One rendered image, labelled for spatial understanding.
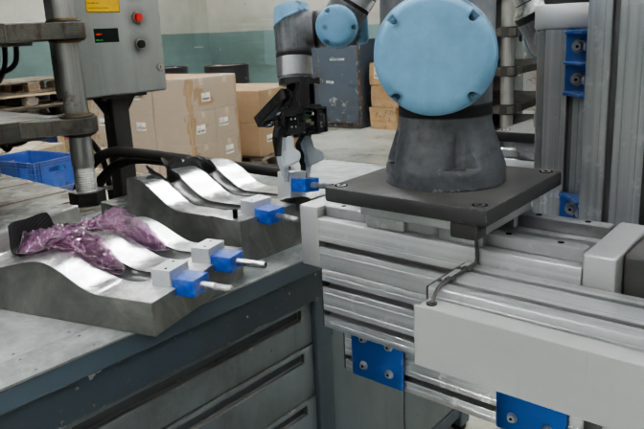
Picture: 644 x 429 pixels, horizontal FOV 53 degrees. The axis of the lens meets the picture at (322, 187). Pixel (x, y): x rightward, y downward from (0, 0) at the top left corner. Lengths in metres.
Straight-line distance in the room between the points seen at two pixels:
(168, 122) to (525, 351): 4.79
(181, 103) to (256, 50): 4.82
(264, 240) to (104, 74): 0.95
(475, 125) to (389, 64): 0.20
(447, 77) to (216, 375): 0.82
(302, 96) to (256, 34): 8.57
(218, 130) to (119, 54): 3.37
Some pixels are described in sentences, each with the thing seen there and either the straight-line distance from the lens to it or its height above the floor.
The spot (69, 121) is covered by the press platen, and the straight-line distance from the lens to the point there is 1.84.
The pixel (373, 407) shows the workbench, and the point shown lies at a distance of 1.72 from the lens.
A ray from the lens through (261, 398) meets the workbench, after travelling 1.38.
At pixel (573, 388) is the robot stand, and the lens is 0.65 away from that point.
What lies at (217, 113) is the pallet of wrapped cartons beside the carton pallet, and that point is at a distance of 5.36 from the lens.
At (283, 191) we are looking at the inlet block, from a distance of 1.35.
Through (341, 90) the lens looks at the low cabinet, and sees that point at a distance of 8.35.
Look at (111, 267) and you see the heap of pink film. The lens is 1.12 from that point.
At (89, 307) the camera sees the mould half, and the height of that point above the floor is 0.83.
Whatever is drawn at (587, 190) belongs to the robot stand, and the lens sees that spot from 0.91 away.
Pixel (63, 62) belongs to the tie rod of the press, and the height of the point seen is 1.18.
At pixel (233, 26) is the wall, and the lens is 10.18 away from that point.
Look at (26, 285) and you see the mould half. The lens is 1.16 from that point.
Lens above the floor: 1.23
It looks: 14 degrees down
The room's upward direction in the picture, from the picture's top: 3 degrees counter-clockwise
